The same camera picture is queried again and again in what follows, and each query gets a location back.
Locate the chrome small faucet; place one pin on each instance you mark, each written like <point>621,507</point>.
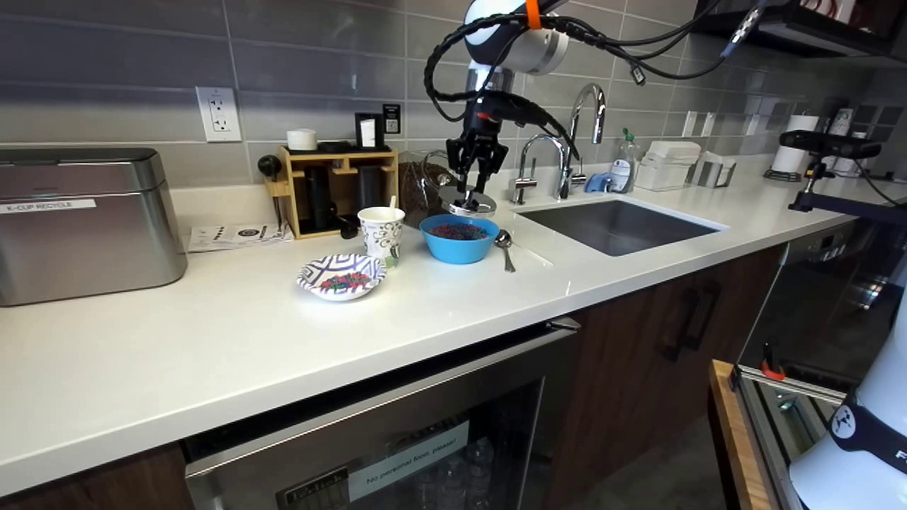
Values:
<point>543,167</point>

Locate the white wall outlet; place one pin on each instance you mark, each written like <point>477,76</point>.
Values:
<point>219,114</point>

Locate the metal spoon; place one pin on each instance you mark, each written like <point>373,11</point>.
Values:
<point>505,242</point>

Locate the black undermount sink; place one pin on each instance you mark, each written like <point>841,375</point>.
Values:
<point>616,228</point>

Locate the white dish rack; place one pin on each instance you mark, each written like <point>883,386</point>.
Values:
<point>672,165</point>

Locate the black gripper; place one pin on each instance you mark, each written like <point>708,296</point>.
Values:
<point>477,144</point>

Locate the glass container of coffee beans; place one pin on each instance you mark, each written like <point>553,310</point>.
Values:
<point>420,185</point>

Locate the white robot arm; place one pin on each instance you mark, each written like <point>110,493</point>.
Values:
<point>519,44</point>

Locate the glass door beverage fridge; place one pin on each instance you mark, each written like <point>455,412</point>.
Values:
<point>451,432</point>

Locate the wooden coffee pod organizer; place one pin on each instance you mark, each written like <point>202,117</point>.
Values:
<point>317,190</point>

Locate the stainless steel appliance box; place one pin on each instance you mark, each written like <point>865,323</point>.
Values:
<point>87,222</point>

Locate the silver round lid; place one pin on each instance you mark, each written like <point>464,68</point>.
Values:
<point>472,205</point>

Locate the patterned ceramic bowl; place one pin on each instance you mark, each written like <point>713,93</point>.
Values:
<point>342,276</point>

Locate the wooden robot cart platform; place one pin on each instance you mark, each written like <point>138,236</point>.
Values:
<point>743,474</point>

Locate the small black picture frame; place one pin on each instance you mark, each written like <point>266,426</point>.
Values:
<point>370,130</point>

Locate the blue bowl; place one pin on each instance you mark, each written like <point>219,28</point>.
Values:
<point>457,239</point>

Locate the dark wood cabinet doors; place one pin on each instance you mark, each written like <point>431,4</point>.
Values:
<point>643,361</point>

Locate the aluminium extrusion frame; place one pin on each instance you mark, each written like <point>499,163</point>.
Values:
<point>787,419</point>

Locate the clear soap bottle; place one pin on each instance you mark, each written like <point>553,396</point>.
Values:
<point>621,163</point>

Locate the paper card on counter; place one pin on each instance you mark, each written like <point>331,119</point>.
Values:
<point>234,236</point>

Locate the white paper cup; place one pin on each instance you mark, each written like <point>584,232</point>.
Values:
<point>380,232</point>

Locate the white small cup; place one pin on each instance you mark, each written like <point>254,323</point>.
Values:
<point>302,140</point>

